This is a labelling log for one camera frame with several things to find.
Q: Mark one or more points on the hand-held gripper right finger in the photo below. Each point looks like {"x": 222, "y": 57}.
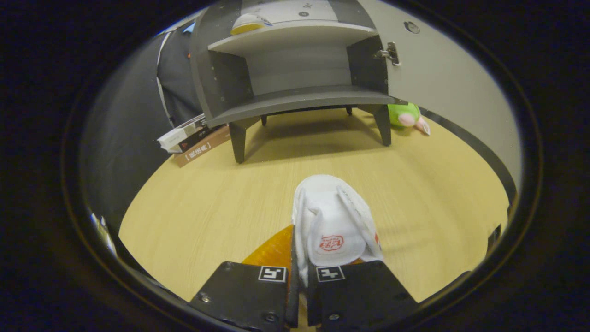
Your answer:
{"x": 359, "y": 295}

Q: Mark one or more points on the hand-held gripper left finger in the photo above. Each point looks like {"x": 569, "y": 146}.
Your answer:
{"x": 249, "y": 295}

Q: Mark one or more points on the white shoe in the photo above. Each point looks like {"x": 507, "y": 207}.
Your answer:
{"x": 249, "y": 23}
{"x": 329, "y": 216}

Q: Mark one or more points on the grey shoe cabinet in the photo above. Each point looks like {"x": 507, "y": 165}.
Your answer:
{"x": 299, "y": 99}

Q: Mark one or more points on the grey shoe cabinet door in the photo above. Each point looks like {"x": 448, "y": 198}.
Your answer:
{"x": 451, "y": 83}

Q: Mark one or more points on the brown book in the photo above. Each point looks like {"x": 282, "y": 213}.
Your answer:
{"x": 203, "y": 150}

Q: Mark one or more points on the dark book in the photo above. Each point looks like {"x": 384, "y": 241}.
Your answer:
{"x": 196, "y": 138}

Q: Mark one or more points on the green pink plush toy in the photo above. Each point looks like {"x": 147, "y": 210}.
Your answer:
{"x": 405, "y": 116}

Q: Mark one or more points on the black backdrop cloth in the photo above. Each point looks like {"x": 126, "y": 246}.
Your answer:
{"x": 124, "y": 138}

